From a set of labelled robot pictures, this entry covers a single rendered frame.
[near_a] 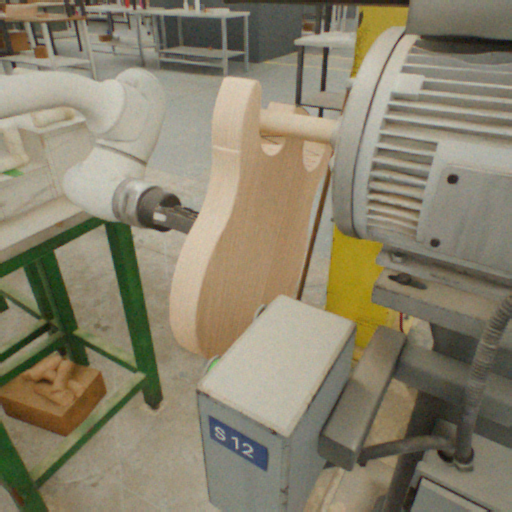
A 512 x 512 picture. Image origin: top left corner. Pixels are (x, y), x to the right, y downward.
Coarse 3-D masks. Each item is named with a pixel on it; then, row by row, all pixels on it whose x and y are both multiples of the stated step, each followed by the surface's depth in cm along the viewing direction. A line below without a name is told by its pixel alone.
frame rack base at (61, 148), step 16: (32, 128) 107; (48, 128) 107; (64, 128) 109; (80, 128) 113; (0, 144) 116; (32, 144) 107; (48, 144) 106; (64, 144) 110; (80, 144) 114; (32, 160) 111; (48, 160) 108; (64, 160) 111; (80, 160) 115; (64, 176) 113; (64, 192) 114
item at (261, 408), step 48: (240, 336) 44; (288, 336) 43; (336, 336) 43; (240, 384) 38; (288, 384) 38; (336, 384) 44; (240, 432) 37; (288, 432) 34; (240, 480) 41; (288, 480) 38
